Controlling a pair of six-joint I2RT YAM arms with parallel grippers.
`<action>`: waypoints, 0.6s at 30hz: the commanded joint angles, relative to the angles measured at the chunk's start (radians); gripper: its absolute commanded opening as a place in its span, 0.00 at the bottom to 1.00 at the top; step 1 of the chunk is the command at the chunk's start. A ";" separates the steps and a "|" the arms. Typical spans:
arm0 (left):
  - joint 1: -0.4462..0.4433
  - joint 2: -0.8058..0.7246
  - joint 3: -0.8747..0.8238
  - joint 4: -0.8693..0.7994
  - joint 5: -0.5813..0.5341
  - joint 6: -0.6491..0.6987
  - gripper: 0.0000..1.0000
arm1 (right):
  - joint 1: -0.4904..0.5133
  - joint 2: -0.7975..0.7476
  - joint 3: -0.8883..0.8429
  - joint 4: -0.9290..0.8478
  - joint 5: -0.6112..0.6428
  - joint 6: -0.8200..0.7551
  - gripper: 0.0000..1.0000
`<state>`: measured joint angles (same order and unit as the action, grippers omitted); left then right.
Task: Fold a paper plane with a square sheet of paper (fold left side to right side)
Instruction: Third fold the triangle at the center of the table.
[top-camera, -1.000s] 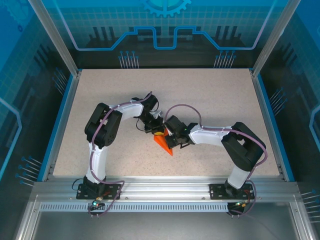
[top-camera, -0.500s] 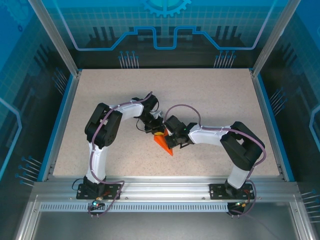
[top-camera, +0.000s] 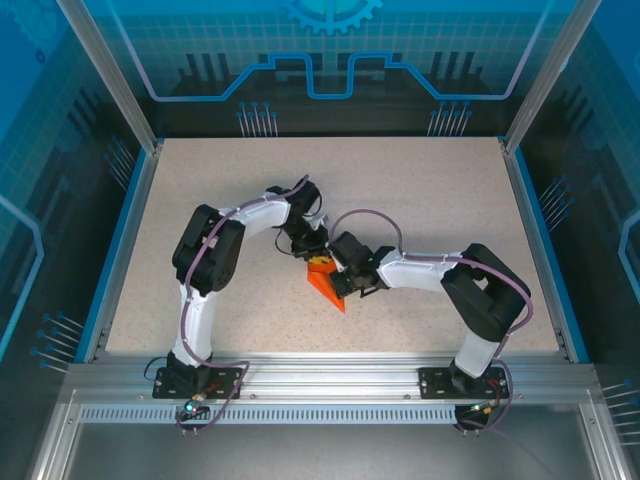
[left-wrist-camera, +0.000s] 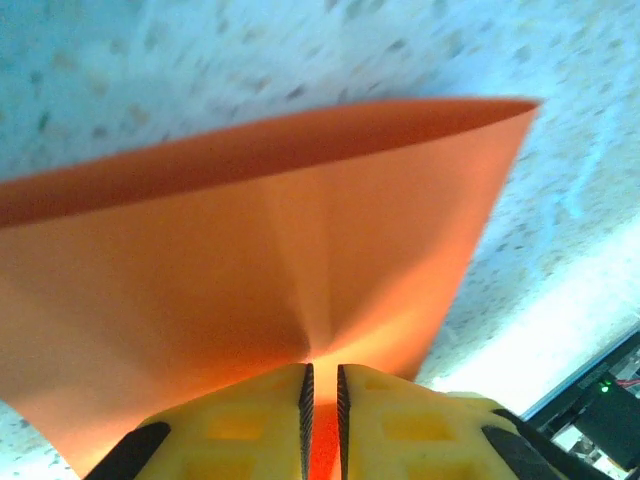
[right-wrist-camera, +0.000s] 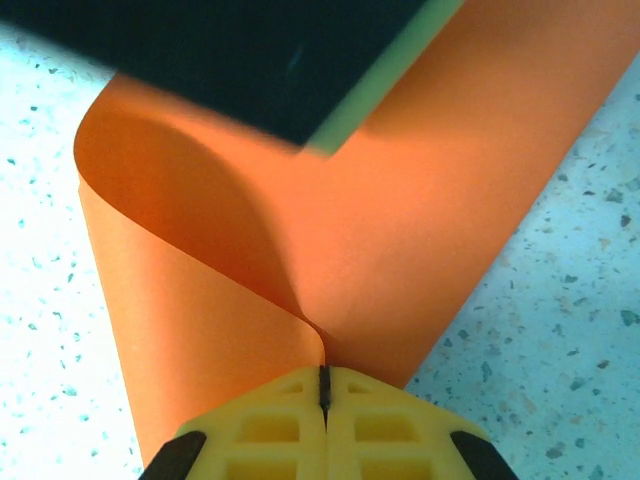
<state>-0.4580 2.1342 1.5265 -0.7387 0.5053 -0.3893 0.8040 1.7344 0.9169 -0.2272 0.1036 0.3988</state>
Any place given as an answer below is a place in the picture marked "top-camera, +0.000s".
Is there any aluminium side rail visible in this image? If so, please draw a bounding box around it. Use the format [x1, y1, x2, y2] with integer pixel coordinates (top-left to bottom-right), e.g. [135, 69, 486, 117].
[502, 142, 591, 364]
[82, 142, 164, 364]

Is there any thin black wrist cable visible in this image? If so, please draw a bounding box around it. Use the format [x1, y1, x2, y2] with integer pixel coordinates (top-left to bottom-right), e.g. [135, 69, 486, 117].
[273, 227, 299, 257]

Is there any aluminium frame post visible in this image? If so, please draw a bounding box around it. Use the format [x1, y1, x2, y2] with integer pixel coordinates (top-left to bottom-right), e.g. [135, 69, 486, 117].
[502, 0, 604, 155]
[55, 0, 165, 155]

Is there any orange square paper sheet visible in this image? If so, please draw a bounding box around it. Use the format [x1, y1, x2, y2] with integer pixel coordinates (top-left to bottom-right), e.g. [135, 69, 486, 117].
[305, 259, 347, 315]

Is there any slotted grey cable duct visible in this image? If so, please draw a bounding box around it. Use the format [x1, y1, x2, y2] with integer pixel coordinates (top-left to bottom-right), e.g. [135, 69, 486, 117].
[78, 404, 459, 426]

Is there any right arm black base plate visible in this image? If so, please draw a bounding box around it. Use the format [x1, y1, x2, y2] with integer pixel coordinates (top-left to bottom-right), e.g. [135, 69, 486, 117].
[417, 366, 511, 400]

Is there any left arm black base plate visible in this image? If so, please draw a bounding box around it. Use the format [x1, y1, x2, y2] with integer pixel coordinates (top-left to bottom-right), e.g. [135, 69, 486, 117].
[152, 367, 245, 400]

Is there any aluminium mounting rail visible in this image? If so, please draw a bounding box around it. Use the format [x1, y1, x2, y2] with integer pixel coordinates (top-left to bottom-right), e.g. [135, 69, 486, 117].
[64, 351, 601, 404]

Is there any grey metal sheet panel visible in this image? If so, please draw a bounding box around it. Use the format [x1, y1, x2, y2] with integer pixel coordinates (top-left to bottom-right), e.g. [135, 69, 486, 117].
[62, 422, 601, 480]

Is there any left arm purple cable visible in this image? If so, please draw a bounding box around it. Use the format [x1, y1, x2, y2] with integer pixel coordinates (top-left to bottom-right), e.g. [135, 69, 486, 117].
[177, 173, 311, 436]

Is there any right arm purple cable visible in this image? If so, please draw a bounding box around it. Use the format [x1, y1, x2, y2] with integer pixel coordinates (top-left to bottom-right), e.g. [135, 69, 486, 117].
[327, 208, 534, 435]

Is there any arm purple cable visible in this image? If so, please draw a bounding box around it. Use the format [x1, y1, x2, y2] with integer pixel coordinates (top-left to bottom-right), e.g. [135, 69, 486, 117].
[177, 173, 311, 436]
[327, 208, 534, 435]

